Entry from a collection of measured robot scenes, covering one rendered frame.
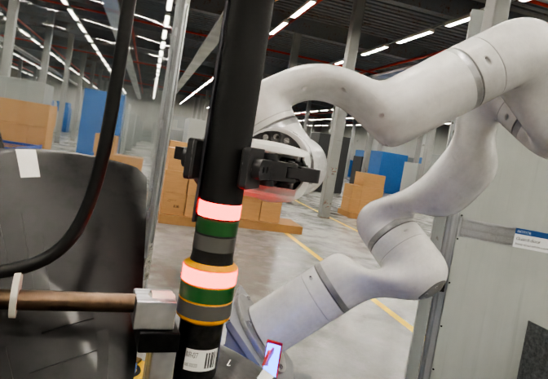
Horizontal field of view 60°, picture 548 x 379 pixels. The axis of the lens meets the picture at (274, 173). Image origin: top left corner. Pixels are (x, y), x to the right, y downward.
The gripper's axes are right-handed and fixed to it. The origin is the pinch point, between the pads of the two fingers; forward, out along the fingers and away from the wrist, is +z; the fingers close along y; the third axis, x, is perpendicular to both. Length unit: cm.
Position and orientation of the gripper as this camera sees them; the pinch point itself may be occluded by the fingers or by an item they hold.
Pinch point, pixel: (224, 163)
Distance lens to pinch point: 37.3
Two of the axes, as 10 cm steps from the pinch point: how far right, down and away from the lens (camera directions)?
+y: -9.6, -1.7, 2.3
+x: 1.6, -9.9, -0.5
